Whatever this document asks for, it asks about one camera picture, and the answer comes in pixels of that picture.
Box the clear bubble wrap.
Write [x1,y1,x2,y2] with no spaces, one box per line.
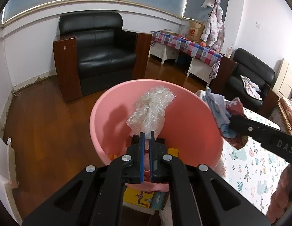
[127,86,176,139]

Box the red blue paper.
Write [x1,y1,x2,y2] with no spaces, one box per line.
[202,87,248,150]

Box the pink right sleeve forearm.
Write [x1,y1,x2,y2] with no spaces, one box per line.
[266,164,292,224]

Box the bed with brown blanket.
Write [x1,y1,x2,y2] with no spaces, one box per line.
[269,97,292,135]

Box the colourful box under bucket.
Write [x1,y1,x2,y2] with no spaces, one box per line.
[122,187,169,215]

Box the floral bear tablecloth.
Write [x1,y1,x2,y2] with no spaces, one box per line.
[194,89,292,219]

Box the pink plastic bucket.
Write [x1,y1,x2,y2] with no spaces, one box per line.
[89,79,224,192]

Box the folded cloth on armchair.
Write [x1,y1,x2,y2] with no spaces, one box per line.
[241,75,262,101]

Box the white headboard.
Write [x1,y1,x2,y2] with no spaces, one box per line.
[273,58,292,98]

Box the black leather armchair right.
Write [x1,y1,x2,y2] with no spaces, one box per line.
[209,48,279,118]

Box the black leather armchair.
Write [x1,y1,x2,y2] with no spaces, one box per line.
[53,11,152,102]
[209,48,279,118]

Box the white low bench table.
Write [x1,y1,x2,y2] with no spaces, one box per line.
[149,42,211,85]

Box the drink cup with straw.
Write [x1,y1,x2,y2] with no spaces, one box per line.
[225,45,233,58]

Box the plaid checkered tablecloth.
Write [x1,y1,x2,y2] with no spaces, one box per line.
[151,31,222,83]

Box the black leather armchair left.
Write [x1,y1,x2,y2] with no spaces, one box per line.
[53,11,152,102]

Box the orange fruit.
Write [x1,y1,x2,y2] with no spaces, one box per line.
[200,41,206,47]

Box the floral puffer jacket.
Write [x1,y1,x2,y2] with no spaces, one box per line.
[200,4,225,52]

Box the brown paper bag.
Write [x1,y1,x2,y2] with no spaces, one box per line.
[187,21,205,43]

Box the white hat on hook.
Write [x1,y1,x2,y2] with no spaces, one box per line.
[201,0,216,8]

